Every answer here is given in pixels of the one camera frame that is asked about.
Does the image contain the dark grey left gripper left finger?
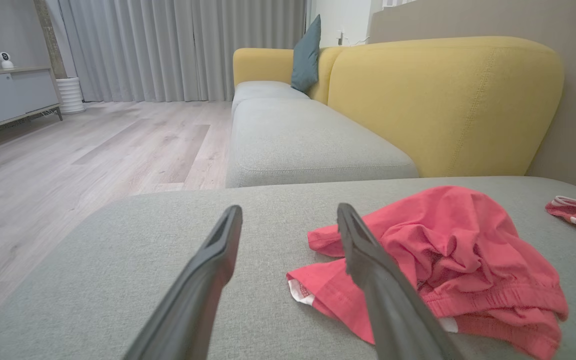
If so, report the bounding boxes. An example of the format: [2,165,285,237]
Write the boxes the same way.
[123,205,244,360]

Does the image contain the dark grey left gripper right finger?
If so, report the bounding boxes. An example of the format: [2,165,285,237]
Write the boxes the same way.
[336,203,464,360]

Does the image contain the red basketball shorts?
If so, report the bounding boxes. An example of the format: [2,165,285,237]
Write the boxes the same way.
[286,186,569,360]

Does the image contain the large grey sofa seat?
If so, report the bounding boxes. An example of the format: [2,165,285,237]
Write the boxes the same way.
[0,176,576,360]

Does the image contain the wide yellow sofa backrest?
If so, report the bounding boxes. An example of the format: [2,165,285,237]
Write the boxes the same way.
[328,36,565,178]

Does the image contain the small grey sofa seat cushion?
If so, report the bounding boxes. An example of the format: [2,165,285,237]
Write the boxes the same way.
[231,81,311,113]

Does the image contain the white ribbed planter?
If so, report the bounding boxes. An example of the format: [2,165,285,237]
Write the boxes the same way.
[56,77,85,115]

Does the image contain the small yellow sofa backrest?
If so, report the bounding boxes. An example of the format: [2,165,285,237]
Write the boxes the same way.
[233,47,344,105]

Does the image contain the grey pleated curtain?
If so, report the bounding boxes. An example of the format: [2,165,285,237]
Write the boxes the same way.
[58,0,309,103]

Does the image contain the teal throw pillow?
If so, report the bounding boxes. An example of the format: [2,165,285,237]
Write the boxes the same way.
[290,14,322,94]

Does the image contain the grey green TV cabinet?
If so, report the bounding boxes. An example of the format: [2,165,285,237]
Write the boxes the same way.
[0,66,64,138]

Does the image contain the brown plant trunk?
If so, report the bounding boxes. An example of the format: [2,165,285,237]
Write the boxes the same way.
[33,0,68,80]

